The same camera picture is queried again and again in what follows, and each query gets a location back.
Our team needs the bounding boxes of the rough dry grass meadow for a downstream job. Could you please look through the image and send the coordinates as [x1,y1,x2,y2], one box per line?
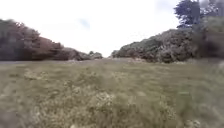
[0,58,224,128]

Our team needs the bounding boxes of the grey green bushes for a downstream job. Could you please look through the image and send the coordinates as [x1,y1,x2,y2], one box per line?
[110,16,224,64]

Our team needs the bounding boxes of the reddish brown bushes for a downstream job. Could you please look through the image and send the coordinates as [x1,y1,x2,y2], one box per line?
[0,18,104,62]

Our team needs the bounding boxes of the tall dark tree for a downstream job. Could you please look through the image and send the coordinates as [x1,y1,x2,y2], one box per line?
[173,0,224,29]

